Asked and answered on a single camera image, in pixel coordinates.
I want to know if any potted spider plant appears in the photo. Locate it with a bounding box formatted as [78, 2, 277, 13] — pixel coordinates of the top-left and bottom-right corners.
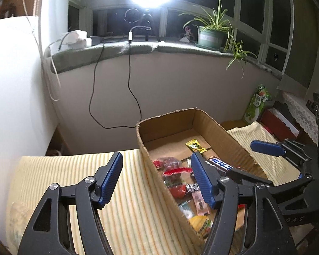
[182, 0, 258, 69]

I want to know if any white cable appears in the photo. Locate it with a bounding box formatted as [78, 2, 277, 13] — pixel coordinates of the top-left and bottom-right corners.
[21, 0, 63, 102]

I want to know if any small pink figurine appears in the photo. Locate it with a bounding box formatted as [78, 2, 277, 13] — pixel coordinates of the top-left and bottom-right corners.
[179, 26, 195, 43]

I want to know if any black cable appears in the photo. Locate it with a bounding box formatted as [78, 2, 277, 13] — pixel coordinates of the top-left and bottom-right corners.
[127, 25, 153, 124]
[88, 43, 138, 130]

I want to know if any round yellow snack pack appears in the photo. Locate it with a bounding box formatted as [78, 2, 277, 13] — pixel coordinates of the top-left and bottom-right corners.
[189, 215, 213, 238]

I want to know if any striped yellow table cloth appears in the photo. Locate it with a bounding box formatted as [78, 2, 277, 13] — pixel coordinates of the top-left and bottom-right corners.
[6, 133, 299, 254]

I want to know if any teal packet white candy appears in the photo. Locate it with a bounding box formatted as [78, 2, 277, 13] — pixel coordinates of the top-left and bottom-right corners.
[179, 200, 195, 219]

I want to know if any clear bag of crackers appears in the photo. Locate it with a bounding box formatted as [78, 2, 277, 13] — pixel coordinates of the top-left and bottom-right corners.
[8, 203, 33, 249]

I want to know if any large dark cake red-edged wrapper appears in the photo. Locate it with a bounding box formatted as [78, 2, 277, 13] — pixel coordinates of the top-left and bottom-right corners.
[162, 167, 193, 188]

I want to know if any red box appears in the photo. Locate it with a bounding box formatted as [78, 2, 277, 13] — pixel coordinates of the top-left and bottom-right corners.
[260, 108, 300, 141]

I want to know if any pink stick packet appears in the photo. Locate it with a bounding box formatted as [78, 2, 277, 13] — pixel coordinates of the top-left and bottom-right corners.
[191, 191, 210, 216]

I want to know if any white power adapter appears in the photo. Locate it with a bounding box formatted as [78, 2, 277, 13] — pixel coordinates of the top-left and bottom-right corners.
[58, 30, 92, 51]

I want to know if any yellow snack packet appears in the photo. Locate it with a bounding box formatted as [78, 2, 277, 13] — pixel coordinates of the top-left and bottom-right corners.
[185, 139, 207, 154]

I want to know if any dark cake clear wrapper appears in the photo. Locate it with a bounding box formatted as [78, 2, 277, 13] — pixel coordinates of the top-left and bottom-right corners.
[152, 157, 181, 171]

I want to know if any brown cardboard box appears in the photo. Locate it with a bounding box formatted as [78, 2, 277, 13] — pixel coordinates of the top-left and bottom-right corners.
[137, 108, 269, 254]

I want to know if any white lace cloth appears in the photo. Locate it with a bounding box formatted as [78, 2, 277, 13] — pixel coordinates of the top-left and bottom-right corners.
[281, 91, 319, 145]

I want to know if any orange salted egg packet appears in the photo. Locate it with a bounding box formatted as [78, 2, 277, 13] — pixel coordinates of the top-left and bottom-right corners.
[168, 184, 187, 199]

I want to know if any black cable right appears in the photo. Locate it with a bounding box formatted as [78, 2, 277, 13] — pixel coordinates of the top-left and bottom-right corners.
[127, 25, 153, 124]

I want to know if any black patterned snack packet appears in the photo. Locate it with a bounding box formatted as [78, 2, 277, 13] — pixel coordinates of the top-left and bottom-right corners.
[185, 183, 200, 193]

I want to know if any dark chocolate bar blue label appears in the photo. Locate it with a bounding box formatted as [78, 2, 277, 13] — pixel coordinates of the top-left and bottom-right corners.
[207, 157, 233, 171]

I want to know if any green snack bag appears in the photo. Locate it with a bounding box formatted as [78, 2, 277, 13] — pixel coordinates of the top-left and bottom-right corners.
[243, 84, 271, 124]

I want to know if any black cable left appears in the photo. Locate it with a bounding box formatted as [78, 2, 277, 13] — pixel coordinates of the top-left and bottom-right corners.
[88, 43, 138, 130]

